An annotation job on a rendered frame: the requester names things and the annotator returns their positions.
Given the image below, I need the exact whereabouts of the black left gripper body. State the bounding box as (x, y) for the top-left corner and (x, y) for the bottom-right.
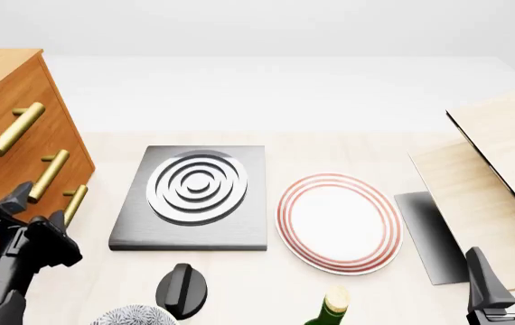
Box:
(0, 200), (83, 273)

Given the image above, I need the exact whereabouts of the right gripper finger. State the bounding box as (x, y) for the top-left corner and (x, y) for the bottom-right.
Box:
(465, 246), (515, 313)

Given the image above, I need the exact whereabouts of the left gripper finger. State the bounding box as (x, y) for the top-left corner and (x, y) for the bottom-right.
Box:
(2, 181), (36, 215)
(30, 209), (67, 236)

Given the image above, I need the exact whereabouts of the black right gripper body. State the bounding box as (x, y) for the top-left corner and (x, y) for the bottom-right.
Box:
(465, 305), (515, 325)

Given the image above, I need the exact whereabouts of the wooden cabinet with drawers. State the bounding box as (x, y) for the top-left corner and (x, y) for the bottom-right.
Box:
(0, 48), (97, 290)

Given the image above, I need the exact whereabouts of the pale wooden shelf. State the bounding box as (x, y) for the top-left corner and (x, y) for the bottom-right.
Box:
(407, 81), (515, 293)

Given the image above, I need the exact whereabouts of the patterned bowl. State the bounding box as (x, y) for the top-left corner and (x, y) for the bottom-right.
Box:
(89, 303), (180, 325)

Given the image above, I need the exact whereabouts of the round black stove knob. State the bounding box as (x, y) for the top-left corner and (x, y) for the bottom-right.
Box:
(154, 263), (210, 321)

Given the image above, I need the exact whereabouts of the green bottle with cork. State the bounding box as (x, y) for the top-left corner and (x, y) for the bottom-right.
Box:
(302, 284), (351, 325)

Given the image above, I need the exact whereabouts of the white plate with red rings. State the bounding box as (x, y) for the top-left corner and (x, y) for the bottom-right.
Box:
(276, 172), (405, 276)

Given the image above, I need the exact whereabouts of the flat stove plate with rings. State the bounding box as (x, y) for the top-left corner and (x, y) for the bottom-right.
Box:
(108, 144), (269, 253)

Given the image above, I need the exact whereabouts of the short brass drawer handle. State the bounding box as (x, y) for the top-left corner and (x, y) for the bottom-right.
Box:
(61, 184), (89, 228)

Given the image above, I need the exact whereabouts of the medium brass drawer handle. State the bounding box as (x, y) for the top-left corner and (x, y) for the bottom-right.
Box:
(27, 149), (71, 205)

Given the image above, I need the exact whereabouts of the long brass drawer handle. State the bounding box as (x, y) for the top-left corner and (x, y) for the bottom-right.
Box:
(0, 101), (47, 158)

